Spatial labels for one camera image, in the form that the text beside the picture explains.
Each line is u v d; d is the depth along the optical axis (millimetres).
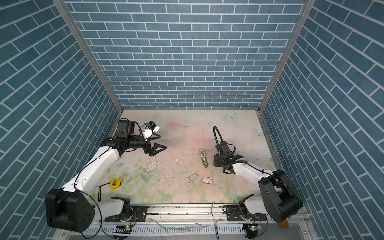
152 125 666
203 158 913
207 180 845
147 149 680
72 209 385
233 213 735
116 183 824
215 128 767
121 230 722
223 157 695
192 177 853
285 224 693
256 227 704
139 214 735
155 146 676
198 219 736
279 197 424
